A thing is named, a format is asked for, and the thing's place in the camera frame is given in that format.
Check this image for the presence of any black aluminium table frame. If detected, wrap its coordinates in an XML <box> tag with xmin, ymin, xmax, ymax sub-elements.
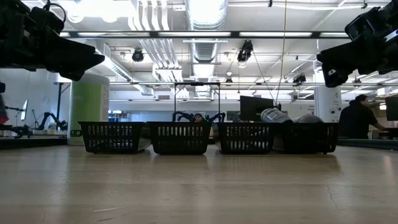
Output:
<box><xmin>0</xmin><ymin>134</ymin><xmax>398</xmax><ymax>151</ymax></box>

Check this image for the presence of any long ceiling light fixture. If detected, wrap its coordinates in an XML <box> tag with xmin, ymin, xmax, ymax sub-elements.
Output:
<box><xmin>58</xmin><ymin>30</ymin><xmax>351</xmax><ymax>40</ymax></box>

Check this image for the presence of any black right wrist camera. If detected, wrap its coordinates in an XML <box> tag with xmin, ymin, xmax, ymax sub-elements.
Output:
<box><xmin>345</xmin><ymin>14</ymin><xmax>376</xmax><ymax>41</ymax></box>

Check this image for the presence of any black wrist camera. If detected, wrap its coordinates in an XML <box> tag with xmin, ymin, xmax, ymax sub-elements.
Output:
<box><xmin>29</xmin><ymin>2</ymin><xmax>67</xmax><ymax>35</ymax></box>
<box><xmin>345</xmin><ymin>14</ymin><xmax>376</xmax><ymax>41</ymax></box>

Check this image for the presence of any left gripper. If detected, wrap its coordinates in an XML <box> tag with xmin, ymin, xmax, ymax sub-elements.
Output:
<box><xmin>0</xmin><ymin>0</ymin><xmax>106</xmax><ymax>82</ymax></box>

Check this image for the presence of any green wipes canister white lid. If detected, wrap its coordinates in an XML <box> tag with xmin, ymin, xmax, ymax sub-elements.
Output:
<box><xmin>67</xmin><ymin>73</ymin><xmax>111</xmax><ymax>146</ymax></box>

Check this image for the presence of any black plastic slotted basket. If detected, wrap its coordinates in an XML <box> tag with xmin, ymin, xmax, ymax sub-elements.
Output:
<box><xmin>147</xmin><ymin>121</ymin><xmax>214</xmax><ymax>156</ymax></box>
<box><xmin>77</xmin><ymin>121</ymin><xmax>152</xmax><ymax>154</ymax></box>
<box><xmin>273</xmin><ymin>121</ymin><xmax>340</xmax><ymax>155</ymax></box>
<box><xmin>216</xmin><ymin>121</ymin><xmax>279</xmax><ymax>156</ymax></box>

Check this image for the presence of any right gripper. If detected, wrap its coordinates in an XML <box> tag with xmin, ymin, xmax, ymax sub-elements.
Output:
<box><xmin>316</xmin><ymin>0</ymin><xmax>398</xmax><ymax>88</ymax></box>

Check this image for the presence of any silver ceiling air duct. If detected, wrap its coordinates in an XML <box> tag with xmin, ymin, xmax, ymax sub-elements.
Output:
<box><xmin>185</xmin><ymin>0</ymin><xmax>229</xmax><ymax>98</ymax></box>

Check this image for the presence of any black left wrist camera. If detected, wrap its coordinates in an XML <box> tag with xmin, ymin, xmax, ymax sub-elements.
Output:
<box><xmin>29</xmin><ymin>2</ymin><xmax>67</xmax><ymax>35</ymax></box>

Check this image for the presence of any thin hanging cable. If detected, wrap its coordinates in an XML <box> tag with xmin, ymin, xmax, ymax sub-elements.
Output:
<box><xmin>275</xmin><ymin>0</ymin><xmax>287</xmax><ymax>106</ymax></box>

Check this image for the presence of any black background station frame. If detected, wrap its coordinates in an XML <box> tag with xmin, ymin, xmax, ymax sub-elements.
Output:
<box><xmin>55</xmin><ymin>82</ymin><xmax>71</xmax><ymax>131</ymax></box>

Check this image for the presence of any white round column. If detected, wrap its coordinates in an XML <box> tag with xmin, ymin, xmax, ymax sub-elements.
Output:
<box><xmin>313</xmin><ymin>85</ymin><xmax>343</xmax><ymax>124</ymax></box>

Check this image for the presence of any black computer monitor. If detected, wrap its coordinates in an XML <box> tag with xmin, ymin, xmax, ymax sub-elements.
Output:
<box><xmin>239</xmin><ymin>95</ymin><xmax>275</xmax><ymax>122</ymax></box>
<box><xmin>385</xmin><ymin>96</ymin><xmax>398</xmax><ymax>123</ymax></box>

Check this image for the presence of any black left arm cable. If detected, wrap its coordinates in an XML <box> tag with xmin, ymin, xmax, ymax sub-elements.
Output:
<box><xmin>42</xmin><ymin>0</ymin><xmax>68</xmax><ymax>23</ymax></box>

